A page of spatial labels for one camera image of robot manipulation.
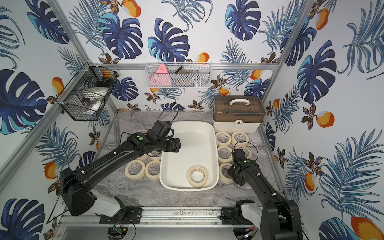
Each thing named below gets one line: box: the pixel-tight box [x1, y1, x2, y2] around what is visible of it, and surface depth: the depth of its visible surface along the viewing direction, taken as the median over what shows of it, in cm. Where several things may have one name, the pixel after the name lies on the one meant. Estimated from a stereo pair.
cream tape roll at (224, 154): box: [217, 145, 233, 163], surface depth 99 cm
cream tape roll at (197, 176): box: [187, 165, 209, 189], surface depth 87 cm
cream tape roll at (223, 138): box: [215, 131, 232, 147], surface depth 105 cm
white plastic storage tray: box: [159, 121, 219, 192], surface depth 92 cm
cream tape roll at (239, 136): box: [231, 131, 249, 146], surface depth 105 cm
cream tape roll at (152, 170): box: [145, 160, 161, 181], surface depth 91 cm
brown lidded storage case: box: [212, 95, 266, 133], surface depth 97 cm
